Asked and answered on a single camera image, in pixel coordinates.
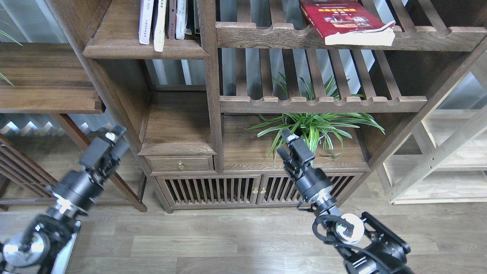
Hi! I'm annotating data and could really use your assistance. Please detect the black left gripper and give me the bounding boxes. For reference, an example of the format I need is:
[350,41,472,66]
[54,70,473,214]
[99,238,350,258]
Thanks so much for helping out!
[48,126,126,215]

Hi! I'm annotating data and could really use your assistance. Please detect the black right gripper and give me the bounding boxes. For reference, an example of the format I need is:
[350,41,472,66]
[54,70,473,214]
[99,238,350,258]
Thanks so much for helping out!
[277,128,336,204]

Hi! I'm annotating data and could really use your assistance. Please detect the pale lavender cover book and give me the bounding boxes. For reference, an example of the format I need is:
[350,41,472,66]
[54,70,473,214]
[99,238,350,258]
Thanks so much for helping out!
[138,0,155,45]

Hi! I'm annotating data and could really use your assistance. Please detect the yellow green cover book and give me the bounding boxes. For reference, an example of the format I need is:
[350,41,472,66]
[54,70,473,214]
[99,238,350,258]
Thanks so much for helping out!
[153,0,167,52]

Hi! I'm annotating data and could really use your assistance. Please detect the red cover book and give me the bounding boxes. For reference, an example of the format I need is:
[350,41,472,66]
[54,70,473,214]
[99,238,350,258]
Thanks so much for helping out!
[300,0,395,46]

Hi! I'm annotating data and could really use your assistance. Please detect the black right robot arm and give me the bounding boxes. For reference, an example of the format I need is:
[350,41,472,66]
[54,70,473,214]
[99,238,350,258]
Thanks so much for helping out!
[278,128,412,274]

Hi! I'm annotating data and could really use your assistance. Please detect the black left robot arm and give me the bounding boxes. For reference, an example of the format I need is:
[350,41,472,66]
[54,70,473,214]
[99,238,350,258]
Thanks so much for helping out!
[1,125,129,274]

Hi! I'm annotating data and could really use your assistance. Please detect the white plant pot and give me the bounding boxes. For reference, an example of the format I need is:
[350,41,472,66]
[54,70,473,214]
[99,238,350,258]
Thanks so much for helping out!
[287,128,320,154]

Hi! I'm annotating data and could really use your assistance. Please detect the spider plant green leaves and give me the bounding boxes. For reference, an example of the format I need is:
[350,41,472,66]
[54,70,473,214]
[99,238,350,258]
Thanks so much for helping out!
[243,72,386,197]

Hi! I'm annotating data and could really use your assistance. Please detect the brass drawer knob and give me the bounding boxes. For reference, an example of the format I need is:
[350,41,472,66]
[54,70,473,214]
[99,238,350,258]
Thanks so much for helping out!
[177,161,185,170]

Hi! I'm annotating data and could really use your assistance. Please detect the dark wooden side table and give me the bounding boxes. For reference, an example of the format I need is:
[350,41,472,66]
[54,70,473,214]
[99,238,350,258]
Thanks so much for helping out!
[0,42,148,213]

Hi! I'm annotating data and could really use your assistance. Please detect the dark wooden bookshelf cabinet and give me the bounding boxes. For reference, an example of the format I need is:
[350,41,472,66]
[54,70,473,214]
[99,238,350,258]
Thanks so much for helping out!
[47,0,486,213]

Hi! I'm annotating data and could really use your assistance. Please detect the white spine upright book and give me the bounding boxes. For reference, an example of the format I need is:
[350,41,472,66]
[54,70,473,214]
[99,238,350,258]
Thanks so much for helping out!
[175,0,193,40]

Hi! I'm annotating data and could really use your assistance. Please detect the white bar on floor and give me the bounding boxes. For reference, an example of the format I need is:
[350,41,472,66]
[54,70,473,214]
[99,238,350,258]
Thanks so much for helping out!
[51,220,81,274]

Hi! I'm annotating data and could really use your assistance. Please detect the brown spine upright book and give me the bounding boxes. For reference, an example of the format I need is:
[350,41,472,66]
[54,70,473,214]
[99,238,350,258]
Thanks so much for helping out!
[167,0,177,40]

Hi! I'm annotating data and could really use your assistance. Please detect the dark green upright book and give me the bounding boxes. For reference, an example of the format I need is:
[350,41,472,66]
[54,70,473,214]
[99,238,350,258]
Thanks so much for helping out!
[193,0,201,38]

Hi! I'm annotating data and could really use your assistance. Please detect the green leaves at left edge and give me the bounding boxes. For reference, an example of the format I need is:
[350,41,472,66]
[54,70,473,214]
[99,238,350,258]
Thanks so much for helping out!
[0,29,23,86]

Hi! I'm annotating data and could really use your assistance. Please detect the light wooden shelf frame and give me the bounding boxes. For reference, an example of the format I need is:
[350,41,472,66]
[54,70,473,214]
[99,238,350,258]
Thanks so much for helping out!
[376,51,487,205]

